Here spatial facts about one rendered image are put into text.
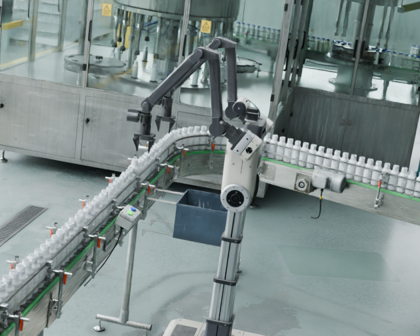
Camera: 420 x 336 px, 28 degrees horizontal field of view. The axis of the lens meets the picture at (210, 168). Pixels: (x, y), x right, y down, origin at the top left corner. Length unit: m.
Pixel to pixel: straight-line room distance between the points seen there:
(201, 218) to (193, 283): 1.36
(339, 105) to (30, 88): 3.47
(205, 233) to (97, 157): 3.37
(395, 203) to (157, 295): 1.77
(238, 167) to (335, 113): 5.28
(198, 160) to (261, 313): 1.16
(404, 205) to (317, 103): 4.04
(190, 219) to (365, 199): 1.38
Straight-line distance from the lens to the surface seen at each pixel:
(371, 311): 6.31
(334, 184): 5.70
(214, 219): 4.94
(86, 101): 8.11
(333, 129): 9.63
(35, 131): 8.36
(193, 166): 5.95
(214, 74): 4.17
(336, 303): 6.31
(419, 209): 5.69
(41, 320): 3.64
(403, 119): 9.60
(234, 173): 4.40
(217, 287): 4.68
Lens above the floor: 2.56
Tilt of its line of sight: 16 degrees down
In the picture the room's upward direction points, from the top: 8 degrees clockwise
